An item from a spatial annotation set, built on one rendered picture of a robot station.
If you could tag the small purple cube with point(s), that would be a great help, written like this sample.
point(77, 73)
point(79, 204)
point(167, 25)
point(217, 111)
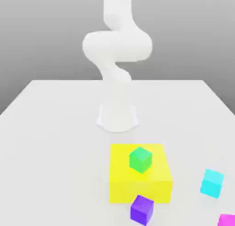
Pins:
point(141, 210)

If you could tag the small cyan cube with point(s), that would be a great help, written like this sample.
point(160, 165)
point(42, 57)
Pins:
point(212, 183)

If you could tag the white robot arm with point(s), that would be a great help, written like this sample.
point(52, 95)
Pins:
point(117, 46)

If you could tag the small green cube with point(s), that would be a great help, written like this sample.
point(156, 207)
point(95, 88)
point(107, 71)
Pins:
point(140, 160)

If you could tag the large yellow box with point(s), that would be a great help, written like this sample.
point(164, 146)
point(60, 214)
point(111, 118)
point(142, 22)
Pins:
point(121, 185)

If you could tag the small magenta cube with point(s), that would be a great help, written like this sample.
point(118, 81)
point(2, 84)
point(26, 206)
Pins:
point(227, 220)

